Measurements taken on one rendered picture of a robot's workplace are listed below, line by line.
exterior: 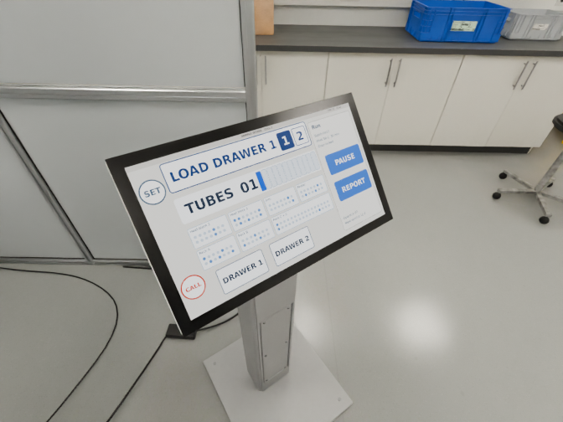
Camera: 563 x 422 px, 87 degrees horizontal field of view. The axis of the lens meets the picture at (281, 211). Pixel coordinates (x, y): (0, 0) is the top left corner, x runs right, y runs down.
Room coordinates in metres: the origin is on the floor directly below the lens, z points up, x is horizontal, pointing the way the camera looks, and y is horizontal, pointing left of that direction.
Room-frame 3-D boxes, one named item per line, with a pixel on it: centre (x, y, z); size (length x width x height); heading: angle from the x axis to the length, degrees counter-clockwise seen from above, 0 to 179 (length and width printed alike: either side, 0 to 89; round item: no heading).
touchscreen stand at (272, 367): (0.47, 0.01, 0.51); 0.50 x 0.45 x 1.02; 35
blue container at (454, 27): (2.75, -1.31, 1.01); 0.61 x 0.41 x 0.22; 90
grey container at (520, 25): (2.82, -1.96, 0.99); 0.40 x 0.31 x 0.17; 90
